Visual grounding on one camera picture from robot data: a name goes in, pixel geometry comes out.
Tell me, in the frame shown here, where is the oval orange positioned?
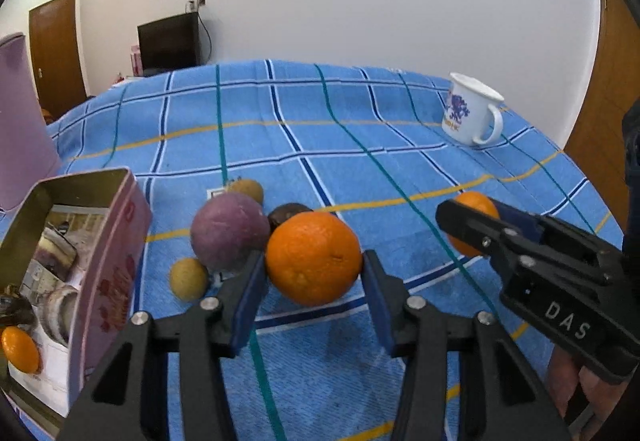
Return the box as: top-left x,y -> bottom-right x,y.
1,326 -> 41,374

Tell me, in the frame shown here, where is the brown wooden door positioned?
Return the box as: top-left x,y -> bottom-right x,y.
28,0 -> 87,119

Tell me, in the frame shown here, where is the dark blue clothing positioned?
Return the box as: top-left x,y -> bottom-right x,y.
621,104 -> 640,242

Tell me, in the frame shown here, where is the black television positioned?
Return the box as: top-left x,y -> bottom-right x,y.
137,12 -> 202,70

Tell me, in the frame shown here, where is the longan with stem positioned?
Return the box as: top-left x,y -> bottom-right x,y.
226,178 -> 265,204

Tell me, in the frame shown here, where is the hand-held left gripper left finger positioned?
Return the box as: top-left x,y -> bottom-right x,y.
60,251 -> 271,441

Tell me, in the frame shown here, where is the person's right hand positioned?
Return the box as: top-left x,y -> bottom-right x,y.
547,348 -> 623,439

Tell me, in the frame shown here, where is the pink electric kettle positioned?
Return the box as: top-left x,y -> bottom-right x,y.
0,34 -> 63,212

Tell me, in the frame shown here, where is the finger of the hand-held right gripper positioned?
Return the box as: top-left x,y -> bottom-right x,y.
436,200 -> 616,289
495,201 -> 623,272

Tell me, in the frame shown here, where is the purple sweet potato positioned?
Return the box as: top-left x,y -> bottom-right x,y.
190,194 -> 272,274

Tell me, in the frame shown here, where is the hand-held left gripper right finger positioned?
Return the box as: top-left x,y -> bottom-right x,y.
362,249 -> 573,441

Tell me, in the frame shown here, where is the beige striped round piece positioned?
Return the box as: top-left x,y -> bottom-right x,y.
40,284 -> 81,347

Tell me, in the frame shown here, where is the black power cable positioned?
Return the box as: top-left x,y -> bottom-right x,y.
197,11 -> 216,64

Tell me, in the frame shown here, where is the dark striped round piece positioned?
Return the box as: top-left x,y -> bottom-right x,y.
32,226 -> 78,279

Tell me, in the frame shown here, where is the dark passion fruit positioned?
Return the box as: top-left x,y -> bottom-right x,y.
267,202 -> 315,233

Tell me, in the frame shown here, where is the small orange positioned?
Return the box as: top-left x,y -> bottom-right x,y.
446,191 -> 501,258

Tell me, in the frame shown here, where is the large orange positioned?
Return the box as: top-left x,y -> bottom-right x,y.
265,211 -> 363,307

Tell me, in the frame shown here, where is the pink tin box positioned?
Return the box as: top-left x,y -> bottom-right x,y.
0,167 -> 153,419

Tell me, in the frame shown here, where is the white printed mug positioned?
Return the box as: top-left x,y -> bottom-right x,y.
442,72 -> 505,147

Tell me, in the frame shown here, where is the blue plaid tablecloth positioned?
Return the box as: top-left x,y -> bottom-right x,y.
0,58 -> 626,441

